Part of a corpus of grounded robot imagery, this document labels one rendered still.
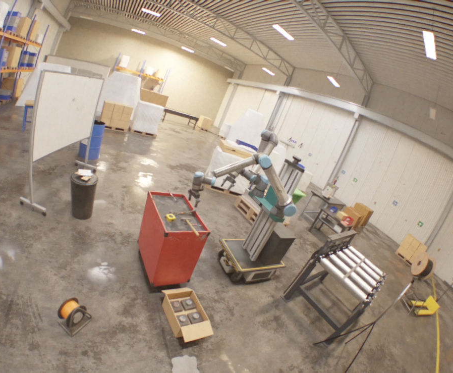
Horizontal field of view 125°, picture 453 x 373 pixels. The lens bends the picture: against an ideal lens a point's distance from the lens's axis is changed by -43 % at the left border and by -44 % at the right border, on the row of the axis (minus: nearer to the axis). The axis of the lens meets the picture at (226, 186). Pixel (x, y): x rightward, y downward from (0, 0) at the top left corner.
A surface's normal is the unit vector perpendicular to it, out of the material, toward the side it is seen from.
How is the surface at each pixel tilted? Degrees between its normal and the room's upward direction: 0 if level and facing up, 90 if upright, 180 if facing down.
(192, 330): 25
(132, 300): 0
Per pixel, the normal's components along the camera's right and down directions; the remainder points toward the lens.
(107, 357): 0.36, -0.87
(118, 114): 0.57, 0.48
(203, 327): 0.54, -0.59
